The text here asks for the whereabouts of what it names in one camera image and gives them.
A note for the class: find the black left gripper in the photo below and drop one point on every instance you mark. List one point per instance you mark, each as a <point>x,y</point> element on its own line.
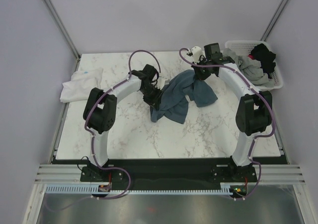
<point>154,102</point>

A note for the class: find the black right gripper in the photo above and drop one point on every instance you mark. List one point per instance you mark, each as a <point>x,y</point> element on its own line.
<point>199,75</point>

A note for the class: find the teal blue polo shirt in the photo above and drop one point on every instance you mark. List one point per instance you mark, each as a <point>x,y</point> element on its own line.
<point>178,92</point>

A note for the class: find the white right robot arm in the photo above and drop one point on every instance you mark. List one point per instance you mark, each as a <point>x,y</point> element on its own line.
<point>254,113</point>

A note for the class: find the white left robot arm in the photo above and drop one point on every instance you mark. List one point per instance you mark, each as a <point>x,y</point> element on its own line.
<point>100,110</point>

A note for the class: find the white plastic laundry basket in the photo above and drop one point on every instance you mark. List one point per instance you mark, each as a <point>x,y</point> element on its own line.
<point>244,47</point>

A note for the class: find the grey t shirt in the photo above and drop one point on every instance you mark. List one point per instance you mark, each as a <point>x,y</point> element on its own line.
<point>250,68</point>

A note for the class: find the black t shirt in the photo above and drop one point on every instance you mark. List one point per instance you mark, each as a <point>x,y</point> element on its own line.
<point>265,57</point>

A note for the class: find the white folded t shirt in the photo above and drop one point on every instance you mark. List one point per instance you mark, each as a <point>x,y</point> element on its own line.
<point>80,85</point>

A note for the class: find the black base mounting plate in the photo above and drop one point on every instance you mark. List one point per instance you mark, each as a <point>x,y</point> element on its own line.
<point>170,174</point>

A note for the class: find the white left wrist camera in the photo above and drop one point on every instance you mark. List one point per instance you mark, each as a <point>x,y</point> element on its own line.
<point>162,82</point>

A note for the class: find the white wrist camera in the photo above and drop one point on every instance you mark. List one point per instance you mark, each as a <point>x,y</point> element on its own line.
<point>162,82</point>
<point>196,53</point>

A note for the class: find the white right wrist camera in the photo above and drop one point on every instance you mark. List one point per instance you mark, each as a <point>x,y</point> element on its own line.
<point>196,53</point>

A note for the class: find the aluminium frame rail right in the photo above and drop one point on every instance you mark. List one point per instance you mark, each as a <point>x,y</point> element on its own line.
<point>274,19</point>

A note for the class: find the aluminium frame rail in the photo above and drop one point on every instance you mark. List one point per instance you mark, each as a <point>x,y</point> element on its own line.
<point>274,19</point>
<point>61,27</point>

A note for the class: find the aluminium front frame rails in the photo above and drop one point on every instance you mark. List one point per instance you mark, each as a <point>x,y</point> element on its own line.
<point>270,174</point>

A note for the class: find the aluminium frame rail left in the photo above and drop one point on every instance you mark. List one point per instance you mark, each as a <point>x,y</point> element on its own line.
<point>61,27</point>

